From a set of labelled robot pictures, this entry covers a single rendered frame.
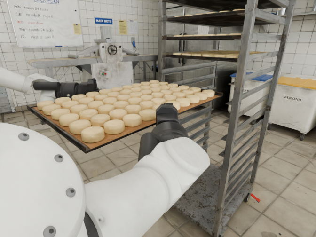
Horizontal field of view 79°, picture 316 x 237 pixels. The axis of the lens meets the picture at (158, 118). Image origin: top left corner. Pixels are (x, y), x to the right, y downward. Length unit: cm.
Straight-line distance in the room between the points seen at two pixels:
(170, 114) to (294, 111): 267
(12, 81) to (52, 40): 345
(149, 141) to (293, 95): 276
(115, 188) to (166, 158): 9
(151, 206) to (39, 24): 420
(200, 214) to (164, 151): 121
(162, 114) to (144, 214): 30
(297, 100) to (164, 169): 283
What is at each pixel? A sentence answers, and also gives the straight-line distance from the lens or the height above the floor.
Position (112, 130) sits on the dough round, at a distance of 46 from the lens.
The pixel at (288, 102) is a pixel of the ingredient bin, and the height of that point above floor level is 47.
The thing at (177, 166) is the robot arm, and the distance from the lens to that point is 24.
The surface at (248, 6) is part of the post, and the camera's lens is 88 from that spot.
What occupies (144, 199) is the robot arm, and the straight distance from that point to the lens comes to 20.
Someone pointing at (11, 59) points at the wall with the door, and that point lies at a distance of 428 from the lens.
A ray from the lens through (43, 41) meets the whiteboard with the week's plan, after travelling 431.
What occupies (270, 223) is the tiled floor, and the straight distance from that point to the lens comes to 176.
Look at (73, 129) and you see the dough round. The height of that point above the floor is 102.
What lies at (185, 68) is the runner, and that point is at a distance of 129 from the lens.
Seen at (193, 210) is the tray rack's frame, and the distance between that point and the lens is 146.
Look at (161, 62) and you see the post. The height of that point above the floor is 110.
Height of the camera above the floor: 121
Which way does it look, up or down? 22 degrees down
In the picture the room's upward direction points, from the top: straight up
